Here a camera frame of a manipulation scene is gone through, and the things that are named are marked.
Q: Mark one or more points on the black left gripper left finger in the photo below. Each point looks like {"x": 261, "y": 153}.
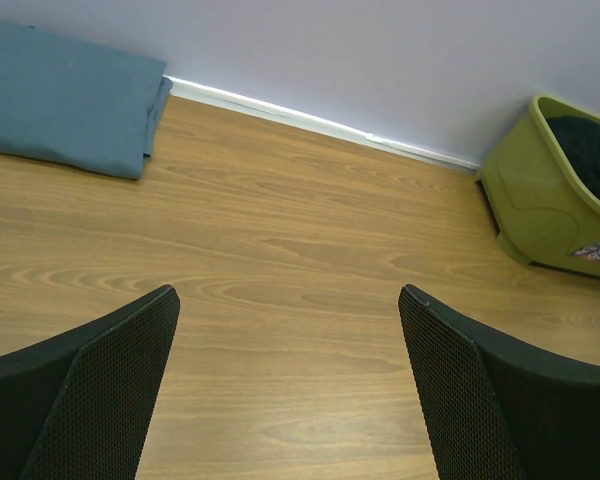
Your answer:
{"x": 78, "y": 405}

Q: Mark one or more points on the black t-shirt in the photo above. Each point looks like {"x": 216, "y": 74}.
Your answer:
{"x": 579, "y": 139}

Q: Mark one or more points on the folded blue-grey t-shirt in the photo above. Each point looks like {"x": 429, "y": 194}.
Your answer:
{"x": 77, "y": 103}

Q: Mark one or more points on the olive green plastic bin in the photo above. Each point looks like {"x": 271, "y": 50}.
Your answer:
{"x": 544, "y": 211}

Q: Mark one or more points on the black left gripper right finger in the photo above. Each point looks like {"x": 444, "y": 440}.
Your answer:
{"x": 496, "y": 407}

